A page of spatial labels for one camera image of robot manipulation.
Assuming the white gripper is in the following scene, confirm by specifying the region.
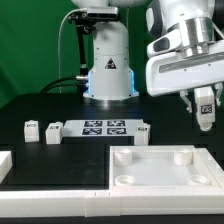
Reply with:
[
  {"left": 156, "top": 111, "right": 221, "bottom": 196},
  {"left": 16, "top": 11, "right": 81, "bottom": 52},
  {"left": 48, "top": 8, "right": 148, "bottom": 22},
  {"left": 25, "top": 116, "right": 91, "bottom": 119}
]
[{"left": 146, "top": 43, "right": 224, "bottom": 113}]

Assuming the white square tabletop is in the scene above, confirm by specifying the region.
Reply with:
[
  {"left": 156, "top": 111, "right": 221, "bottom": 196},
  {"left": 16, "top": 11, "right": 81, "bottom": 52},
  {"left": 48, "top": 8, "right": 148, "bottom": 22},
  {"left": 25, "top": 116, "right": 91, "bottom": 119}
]
[{"left": 109, "top": 145, "right": 224, "bottom": 196}]

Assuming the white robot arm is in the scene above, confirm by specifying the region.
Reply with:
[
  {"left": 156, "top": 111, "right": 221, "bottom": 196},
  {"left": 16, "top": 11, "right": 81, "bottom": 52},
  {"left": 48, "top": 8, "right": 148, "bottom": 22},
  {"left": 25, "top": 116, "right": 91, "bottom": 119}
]
[{"left": 71, "top": 0, "right": 224, "bottom": 105}]

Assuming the white fence left piece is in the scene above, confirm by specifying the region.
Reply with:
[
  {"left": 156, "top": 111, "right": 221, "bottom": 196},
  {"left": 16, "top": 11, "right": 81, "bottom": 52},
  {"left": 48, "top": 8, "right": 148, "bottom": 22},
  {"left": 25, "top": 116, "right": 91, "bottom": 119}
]
[{"left": 0, "top": 151, "right": 12, "bottom": 184}]

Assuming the white obstacle fence front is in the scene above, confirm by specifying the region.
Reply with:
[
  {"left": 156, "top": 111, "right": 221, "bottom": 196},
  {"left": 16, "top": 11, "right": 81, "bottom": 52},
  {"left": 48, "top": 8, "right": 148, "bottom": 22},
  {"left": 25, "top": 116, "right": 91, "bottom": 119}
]
[{"left": 0, "top": 191, "right": 224, "bottom": 218}]

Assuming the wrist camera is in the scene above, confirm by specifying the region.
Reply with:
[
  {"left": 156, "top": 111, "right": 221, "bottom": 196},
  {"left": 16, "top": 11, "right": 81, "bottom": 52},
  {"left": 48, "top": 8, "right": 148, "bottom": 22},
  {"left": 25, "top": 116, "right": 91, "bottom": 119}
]
[{"left": 147, "top": 29, "right": 182, "bottom": 57}]

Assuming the white marker base plate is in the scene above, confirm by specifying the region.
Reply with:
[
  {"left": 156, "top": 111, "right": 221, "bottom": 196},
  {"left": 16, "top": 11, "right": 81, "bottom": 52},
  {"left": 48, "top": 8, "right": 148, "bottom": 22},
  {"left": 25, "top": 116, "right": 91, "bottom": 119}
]
[{"left": 63, "top": 119, "right": 143, "bottom": 137}]

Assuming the black cable bundle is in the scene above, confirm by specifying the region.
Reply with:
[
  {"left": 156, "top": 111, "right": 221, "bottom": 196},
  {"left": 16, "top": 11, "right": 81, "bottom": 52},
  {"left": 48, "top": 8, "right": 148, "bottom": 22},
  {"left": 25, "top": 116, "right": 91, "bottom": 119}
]
[{"left": 39, "top": 75, "right": 90, "bottom": 94}]

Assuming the black camera on stand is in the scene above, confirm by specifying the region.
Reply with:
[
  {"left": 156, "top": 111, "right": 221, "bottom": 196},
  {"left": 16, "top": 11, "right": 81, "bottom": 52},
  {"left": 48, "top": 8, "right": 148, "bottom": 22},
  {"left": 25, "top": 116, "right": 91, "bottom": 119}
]
[{"left": 68, "top": 6, "right": 120, "bottom": 75}]

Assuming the grey cable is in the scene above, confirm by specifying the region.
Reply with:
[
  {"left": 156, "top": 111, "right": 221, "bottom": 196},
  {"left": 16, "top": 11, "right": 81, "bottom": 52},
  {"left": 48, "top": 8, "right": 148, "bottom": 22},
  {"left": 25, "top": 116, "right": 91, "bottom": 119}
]
[{"left": 57, "top": 8, "right": 83, "bottom": 94}]

